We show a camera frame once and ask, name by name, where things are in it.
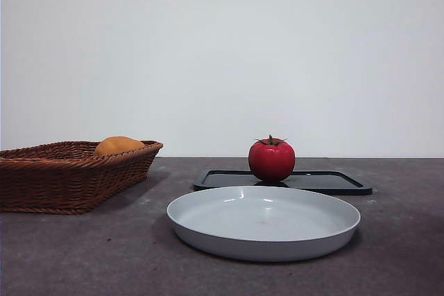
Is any red tomato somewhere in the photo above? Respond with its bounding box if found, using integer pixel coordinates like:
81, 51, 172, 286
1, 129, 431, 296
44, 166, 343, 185
248, 133, 296, 182

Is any grey round plate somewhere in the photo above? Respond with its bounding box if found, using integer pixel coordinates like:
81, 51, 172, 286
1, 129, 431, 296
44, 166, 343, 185
166, 185, 361, 262

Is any orange bread roll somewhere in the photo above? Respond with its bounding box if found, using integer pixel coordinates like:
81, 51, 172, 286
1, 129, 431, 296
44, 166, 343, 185
93, 135, 146, 156

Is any dark rectangular tray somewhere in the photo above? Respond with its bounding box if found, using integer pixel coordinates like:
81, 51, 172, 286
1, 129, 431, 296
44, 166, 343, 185
193, 168, 373, 195

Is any brown wicker basket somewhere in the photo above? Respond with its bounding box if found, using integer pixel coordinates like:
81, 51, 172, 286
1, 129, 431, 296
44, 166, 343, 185
0, 139, 164, 215

